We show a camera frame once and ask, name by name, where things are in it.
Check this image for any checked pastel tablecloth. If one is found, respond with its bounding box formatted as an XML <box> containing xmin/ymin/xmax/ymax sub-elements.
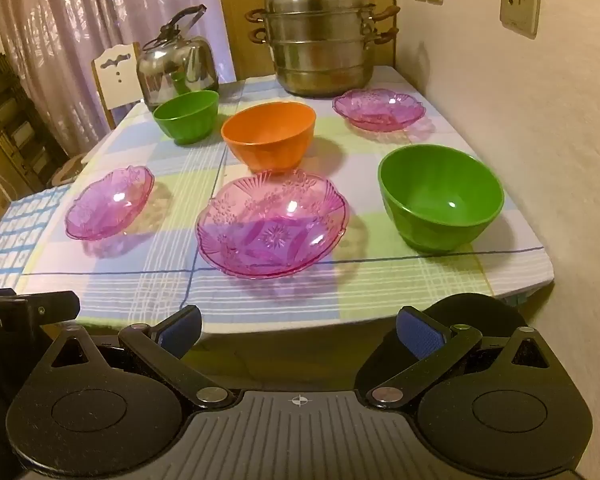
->
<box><xmin>0</xmin><ymin>67</ymin><xmax>553</xmax><ymax>346</ymax></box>

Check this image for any dark storage rack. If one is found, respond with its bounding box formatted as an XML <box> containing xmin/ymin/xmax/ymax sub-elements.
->
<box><xmin>0</xmin><ymin>35</ymin><xmax>70</xmax><ymax>203</ymax></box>

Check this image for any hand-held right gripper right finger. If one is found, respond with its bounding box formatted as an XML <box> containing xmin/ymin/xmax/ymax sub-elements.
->
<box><xmin>370</xmin><ymin>306</ymin><xmax>556</xmax><ymax>407</ymax></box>

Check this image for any steel steamer pot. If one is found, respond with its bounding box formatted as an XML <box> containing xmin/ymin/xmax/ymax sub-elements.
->
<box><xmin>245</xmin><ymin>0</ymin><xmax>401</xmax><ymax>98</ymax></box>

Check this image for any blue white checked cloth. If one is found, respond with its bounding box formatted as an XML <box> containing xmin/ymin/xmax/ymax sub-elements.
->
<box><xmin>0</xmin><ymin>185</ymin><xmax>73</xmax><ymax>291</ymax></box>

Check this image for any wall power socket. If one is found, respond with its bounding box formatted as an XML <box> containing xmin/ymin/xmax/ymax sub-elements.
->
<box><xmin>500</xmin><ymin>0</ymin><xmax>542</xmax><ymax>39</ymax></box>

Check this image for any small green plastic bowl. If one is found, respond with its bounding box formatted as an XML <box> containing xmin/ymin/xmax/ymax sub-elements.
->
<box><xmin>153</xmin><ymin>90</ymin><xmax>220</xmax><ymax>146</ymax></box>

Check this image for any pale purple curtain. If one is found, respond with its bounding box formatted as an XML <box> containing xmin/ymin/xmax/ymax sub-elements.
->
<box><xmin>0</xmin><ymin>0</ymin><xmax>233</xmax><ymax>157</ymax></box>

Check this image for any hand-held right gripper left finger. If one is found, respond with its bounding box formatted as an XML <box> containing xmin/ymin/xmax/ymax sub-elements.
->
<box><xmin>50</xmin><ymin>306</ymin><xmax>232</xmax><ymax>409</ymax></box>

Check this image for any steel kettle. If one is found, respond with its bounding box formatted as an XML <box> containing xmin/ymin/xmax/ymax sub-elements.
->
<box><xmin>136</xmin><ymin>4</ymin><xmax>220</xmax><ymax>106</ymax></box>

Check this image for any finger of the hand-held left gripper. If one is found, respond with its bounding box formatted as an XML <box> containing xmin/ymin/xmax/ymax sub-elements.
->
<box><xmin>27</xmin><ymin>290</ymin><xmax>80</xmax><ymax>328</ymax></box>

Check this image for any orange plastic bowl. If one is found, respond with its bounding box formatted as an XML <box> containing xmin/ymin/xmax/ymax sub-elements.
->
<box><xmin>221</xmin><ymin>101</ymin><xmax>317</xmax><ymax>173</ymax></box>

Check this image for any small pink glass plate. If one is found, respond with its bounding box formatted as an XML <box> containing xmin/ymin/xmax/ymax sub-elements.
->
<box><xmin>332</xmin><ymin>88</ymin><xmax>426</xmax><ymax>133</ymax></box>
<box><xmin>65</xmin><ymin>165</ymin><xmax>156</xmax><ymax>241</ymax></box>

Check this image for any white wooden chair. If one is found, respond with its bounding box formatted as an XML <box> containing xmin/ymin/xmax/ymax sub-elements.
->
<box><xmin>50</xmin><ymin>42</ymin><xmax>142</xmax><ymax>186</ymax></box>

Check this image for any large green plastic bowl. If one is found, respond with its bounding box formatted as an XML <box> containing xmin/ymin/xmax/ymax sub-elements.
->
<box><xmin>378</xmin><ymin>144</ymin><xmax>505</xmax><ymax>254</ymax></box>

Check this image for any large pink glass plate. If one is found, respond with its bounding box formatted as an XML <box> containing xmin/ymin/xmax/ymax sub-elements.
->
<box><xmin>196</xmin><ymin>169</ymin><xmax>351</xmax><ymax>280</ymax></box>

